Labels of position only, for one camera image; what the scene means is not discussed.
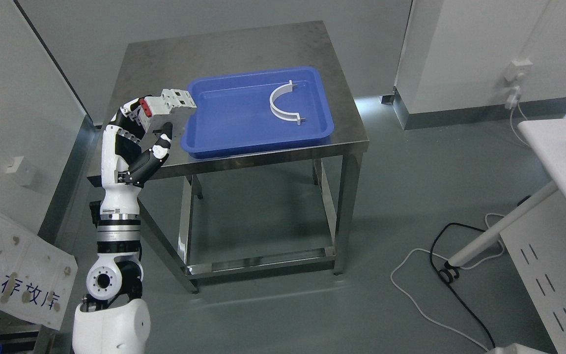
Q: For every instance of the white desk with leg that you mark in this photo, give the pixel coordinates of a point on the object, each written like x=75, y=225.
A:
x=548, y=140

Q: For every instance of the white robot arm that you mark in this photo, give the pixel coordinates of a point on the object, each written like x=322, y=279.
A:
x=113, y=318

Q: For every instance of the grey wall box left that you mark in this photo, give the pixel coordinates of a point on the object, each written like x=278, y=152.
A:
x=22, y=172

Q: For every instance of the stainless steel table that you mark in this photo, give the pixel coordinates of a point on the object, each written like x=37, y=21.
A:
x=336, y=163

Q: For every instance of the white wall socket box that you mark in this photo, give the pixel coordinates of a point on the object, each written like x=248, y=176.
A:
x=517, y=69

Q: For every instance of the white cabinet with slots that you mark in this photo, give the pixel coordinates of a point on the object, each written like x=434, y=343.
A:
x=537, y=246

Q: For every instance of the white sign with blue characters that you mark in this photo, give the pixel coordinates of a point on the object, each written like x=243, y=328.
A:
x=36, y=278

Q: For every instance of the grey red circuit breaker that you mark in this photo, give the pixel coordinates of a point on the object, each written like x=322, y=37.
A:
x=168, y=102

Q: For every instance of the white plug adapter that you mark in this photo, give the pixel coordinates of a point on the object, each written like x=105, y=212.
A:
x=513, y=97

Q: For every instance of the blue plastic tray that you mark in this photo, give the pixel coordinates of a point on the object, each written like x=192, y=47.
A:
x=233, y=115

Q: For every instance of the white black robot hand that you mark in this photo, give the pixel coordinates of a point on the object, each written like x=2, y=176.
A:
x=125, y=165

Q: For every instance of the white curved pipe clamp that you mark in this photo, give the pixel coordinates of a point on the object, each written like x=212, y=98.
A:
x=281, y=106

